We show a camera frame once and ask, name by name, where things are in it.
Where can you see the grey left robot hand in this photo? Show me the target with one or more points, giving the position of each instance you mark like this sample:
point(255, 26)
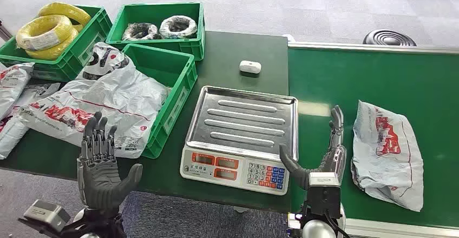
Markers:
point(98, 179)

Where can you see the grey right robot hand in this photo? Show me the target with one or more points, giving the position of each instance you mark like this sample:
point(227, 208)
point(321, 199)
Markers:
point(333, 161)

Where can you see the grey courier bag red print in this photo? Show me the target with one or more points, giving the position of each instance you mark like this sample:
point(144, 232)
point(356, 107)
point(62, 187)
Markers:
point(387, 164)

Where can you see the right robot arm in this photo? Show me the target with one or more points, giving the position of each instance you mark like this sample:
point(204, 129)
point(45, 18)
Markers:
point(317, 231)

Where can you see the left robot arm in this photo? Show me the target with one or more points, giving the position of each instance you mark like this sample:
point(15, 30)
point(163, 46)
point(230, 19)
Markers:
point(104, 225)

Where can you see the green conveyor belt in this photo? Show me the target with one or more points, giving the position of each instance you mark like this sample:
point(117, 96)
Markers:
point(437, 103)

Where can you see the large white printed courier bag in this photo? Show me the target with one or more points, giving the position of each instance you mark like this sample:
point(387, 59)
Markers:
point(107, 96)

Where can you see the electronic scale with steel pan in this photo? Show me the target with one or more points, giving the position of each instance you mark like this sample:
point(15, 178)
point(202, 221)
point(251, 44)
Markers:
point(244, 121)

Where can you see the grey white courier bag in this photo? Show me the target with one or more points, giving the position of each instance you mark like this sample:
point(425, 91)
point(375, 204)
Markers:
point(10, 132)

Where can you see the small white plastic case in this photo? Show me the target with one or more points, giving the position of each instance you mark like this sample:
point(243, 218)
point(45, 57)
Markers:
point(250, 67)

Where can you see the green crate with yellow coils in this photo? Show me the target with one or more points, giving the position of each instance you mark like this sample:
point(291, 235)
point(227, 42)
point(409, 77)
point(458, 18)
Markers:
point(75, 53)

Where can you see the empty green plastic crate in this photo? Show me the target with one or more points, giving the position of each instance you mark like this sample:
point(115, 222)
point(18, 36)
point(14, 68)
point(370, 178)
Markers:
point(161, 68)

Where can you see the white courier bag red print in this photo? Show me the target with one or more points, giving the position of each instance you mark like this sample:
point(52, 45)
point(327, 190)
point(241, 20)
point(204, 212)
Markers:
point(12, 82)

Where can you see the black round ribbed disc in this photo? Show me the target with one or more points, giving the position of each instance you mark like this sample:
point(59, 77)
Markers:
point(389, 39)

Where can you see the dark green table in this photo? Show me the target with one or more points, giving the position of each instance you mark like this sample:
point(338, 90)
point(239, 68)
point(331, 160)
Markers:
point(229, 50)

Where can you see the green crate with wrapped coils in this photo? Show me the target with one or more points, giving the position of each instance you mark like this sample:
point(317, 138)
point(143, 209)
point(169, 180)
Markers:
point(157, 13)

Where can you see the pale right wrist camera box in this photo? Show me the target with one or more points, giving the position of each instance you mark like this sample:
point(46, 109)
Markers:
point(324, 179)

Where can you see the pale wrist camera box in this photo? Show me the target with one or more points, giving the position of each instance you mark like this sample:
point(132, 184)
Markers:
point(46, 213)
point(324, 179)

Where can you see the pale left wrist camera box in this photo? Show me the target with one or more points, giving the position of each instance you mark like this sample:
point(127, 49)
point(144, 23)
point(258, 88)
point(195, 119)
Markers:
point(46, 213)

